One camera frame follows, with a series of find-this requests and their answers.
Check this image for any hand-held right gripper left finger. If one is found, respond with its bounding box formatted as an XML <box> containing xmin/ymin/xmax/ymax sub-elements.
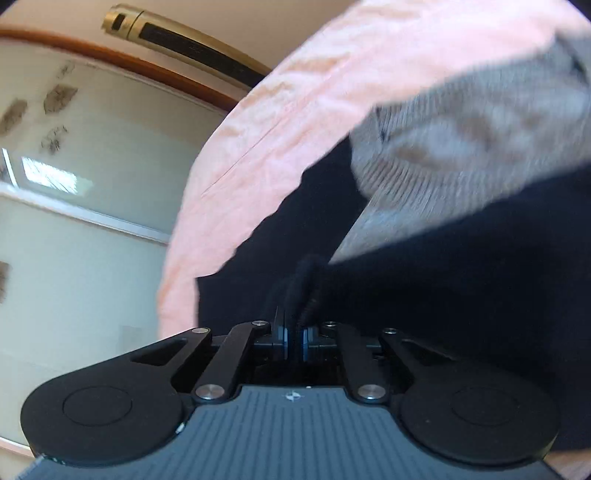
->
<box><xmin>130</xmin><ymin>305</ymin><xmax>291</xmax><ymax>407</ymax></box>

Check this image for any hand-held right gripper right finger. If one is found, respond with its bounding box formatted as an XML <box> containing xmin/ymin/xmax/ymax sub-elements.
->
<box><xmin>301</xmin><ymin>319</ymin><xmax>459</xmax><ymax>406</ymax></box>

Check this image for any black fuzzy garment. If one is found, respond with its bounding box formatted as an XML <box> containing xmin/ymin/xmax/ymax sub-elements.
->
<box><xmin>196</xmin><ymin>138</ymin><xmax>591</xmax><ymax>462</ymax></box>

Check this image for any grey knitted garment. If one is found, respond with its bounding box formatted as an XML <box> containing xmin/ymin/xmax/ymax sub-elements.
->
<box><xmin>330</xmin><ymin>30</ymin><xmax>591</xmax><ymax>266</ymax></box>

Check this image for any pink bedsheet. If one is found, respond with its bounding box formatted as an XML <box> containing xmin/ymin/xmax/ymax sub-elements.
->
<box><xmin>157</xmin><ymin>0</ymin><xmax>591</xmax><ymax>480</ymax></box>

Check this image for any frosted sliding door with flowers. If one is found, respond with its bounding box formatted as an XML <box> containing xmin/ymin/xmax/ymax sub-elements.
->
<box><xmin>0</xmin><ymin>39</ymin><xmax>227</xmax><ymax>457</ymax></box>

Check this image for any gold tower fan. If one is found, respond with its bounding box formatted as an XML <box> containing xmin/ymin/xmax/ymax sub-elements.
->
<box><xmin>102</xmin><ymin>4</ymin><xmax>273</xmax><ymax>89</ymax></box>

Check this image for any brown wooden door frame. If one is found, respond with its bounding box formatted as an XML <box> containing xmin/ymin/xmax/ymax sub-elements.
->
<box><xmin>0</xmin><ymin>28</ymin><xmax>242</xmax><ymax>112</ymax></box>

